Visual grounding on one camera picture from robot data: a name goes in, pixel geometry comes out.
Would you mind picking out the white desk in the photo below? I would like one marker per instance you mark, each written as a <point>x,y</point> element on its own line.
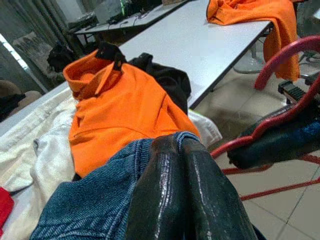
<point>125,25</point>

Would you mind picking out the blue denim shorts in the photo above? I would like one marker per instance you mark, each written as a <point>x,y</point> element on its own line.
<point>95,200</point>

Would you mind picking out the black office chair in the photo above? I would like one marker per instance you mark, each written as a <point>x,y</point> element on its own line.
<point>62,57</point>

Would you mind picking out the orange polo shirt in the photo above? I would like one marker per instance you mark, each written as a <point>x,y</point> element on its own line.
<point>120,120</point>
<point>250,12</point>

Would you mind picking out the red plastic hanger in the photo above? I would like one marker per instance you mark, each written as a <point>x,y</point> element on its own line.
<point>277,58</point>

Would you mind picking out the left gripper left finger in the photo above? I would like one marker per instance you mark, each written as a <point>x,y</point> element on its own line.
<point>160,200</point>

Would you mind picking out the black garment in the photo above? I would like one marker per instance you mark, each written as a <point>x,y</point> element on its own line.
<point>172,80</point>
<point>10,105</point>

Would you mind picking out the white garment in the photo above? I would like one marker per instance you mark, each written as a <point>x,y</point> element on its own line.
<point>37,140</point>

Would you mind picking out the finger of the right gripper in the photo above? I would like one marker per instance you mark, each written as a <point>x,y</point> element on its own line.
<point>293,92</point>
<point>262,147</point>

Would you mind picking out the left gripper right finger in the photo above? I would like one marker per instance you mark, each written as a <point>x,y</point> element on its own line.
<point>220,205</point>

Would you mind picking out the brown armchair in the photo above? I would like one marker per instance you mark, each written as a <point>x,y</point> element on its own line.
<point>32,96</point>

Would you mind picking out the red shirt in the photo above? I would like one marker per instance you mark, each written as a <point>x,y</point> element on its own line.
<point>5,205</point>

